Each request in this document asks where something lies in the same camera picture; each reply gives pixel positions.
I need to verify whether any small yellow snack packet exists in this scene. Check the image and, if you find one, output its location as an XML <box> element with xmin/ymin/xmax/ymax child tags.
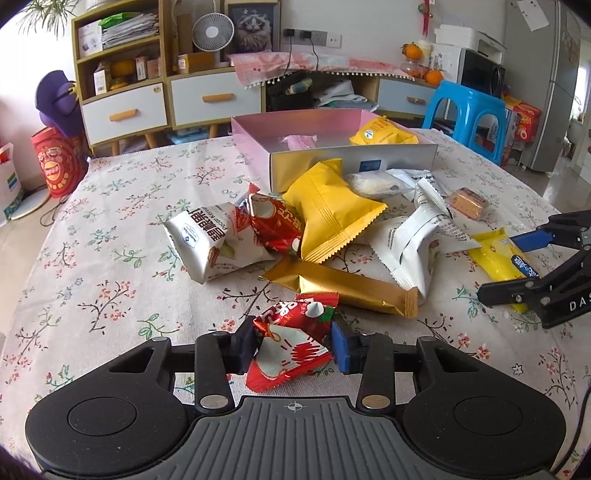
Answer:
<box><xmin>469</xmin><ymin>227</ymin><xmax>541</xmax><ymax>315</ymax></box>

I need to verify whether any red strawberry snack packet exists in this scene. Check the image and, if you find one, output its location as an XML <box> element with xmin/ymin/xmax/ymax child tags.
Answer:
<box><xmin>245</xmin><ymin>292</ymin><xmax>339</xmax><ymax>393</ymax></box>

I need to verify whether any gold foil bar packet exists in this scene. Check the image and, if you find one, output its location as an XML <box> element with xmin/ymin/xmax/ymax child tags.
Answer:
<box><xmin>263</xmin><ymin>257</ymin><xmax>419</xmax><ymax>318</ymax></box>

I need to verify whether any brown biscuit clear packet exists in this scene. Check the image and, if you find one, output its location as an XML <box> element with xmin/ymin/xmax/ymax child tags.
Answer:
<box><xmin>448</xmin><ymin>187</ymin><xmax>489</xmax><ymax>221</ymax></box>

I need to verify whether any white printed snack packet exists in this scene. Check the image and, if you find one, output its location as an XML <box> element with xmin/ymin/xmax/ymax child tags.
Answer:
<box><xmin>365</xmin><ymin>179</ymin><xmax>481</xmax><ymax>303</ymax></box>

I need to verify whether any white nut snack packet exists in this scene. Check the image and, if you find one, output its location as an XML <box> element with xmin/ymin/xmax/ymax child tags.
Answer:
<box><xmin>164</xmin><ymin>203</ymin><xmax>273</xmax><ymax>284</ymax></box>

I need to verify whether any yellow pillow snack packet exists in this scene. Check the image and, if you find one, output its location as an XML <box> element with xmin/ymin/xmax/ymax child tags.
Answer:
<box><xmin>283</xmin><ymin>158</ymin><xmax>387</xmax><ymax>264</ymax></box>

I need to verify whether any large yellow sandwich cake packet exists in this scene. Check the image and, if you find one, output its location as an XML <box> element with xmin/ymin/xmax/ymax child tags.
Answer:
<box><xmin>349</xmin><ymin>117</ymin><xmax>420</xmax><ymax>146</ymax></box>

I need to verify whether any pink wafer snack packet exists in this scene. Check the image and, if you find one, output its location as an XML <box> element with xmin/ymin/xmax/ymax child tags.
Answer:
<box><xmin>280</xmin><ymin>134</ymin><xmax>318</xmax><ymax>151</ymax></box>

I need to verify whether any red and white snack packet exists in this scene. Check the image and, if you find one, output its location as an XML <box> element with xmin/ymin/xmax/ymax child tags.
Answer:
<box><xmin>236</xmin><ymin>183</ymin><xmax>304</xmax><ymax>257</ymax></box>

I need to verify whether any white green snack packet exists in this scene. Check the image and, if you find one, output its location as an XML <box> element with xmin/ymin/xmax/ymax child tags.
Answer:
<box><xmin>387</xmin><ymin>169</ymin><xmax>449</xmax><ymax>197</ymax></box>

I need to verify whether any clear bread roll packet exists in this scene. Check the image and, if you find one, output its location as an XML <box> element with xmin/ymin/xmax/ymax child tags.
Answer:
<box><xmin>344</xmin><ymin>171</ymin><xmax>414</xmax><ymax>200</ymax></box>

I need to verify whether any blue plastic stool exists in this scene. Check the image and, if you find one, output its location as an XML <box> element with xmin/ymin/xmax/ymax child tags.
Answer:
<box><xmin>422</xmin><ymin>80</ymin><xmax>507</xmax><ymax>165</ymax></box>

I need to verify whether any low wooden tv console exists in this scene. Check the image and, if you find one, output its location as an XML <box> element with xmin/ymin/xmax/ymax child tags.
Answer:
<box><xmin>264</xmin><ymin>71</ymin><xmax>436</xmax><ymax>127</ymax></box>

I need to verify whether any pink and silver cardboard box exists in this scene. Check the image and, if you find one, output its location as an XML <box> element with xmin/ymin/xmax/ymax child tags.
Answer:
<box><xmin>231</xmin><ymin>109</ymin><xmax>438</xmax><ymax>193</ymax></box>

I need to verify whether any orange fruit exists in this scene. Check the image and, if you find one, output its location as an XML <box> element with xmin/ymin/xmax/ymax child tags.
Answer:
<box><xmin>401</xmin><ymin>42</ymin><xmax>423</xmax><ymax>62</ymax></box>

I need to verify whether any red cylindrical gift bag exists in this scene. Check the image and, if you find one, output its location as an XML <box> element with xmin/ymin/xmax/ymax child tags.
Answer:
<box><xmin>31</xmin><ymin>127</ymin><xmax>89</xmax><ymax>199</ymax></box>

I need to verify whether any pink floral cabinet cloth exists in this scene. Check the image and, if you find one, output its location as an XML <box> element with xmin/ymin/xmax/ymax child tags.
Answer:
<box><xmin>229</xmin><ymin>51</ymin><xmax>414</xmax><ymax>88</ymax></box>

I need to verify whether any white shopping bag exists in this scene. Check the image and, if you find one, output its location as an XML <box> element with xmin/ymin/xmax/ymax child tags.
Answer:
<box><xmin>0</xmin><ymin>143</ymin><xmax>24</xmax><ymax>227</ymax></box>

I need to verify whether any purple plush toy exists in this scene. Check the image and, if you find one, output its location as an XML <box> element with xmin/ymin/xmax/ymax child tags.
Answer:
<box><xmin>35</xmin><ymin>70</ymin><xmax>84</xmax><ymax>138</ymax></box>

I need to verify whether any white desk fan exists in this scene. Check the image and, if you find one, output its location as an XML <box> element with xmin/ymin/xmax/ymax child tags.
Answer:
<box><xmin>191</xmin><ymin>12</ymin><xmax>235</xmax><ymax>68</ymax></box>

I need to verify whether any wooden cabinet with drawers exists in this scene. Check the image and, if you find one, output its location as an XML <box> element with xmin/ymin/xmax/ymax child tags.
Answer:
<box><xmin>71</xmin><ymin>1</ymin><xmax>266</xmax><ymax>155</ymax></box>

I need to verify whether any framed cat picture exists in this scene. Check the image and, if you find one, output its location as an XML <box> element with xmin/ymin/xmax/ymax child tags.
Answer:
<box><xmin>224</xmin><ymin>0</ymin><xmax>280</xmax><ymax>54</ymax></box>

